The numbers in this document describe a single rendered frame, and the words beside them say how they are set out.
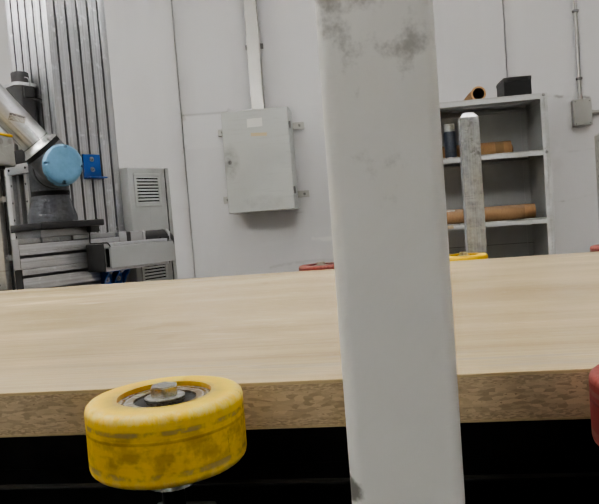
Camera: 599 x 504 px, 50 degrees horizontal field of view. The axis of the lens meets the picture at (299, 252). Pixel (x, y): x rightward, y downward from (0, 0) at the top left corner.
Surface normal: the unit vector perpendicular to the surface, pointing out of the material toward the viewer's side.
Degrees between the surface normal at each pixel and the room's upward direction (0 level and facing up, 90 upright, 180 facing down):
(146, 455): 90
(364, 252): 90
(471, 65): 90
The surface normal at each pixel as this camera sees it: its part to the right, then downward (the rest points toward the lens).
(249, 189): -0.11, 0.06
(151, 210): 0.80, -0.03
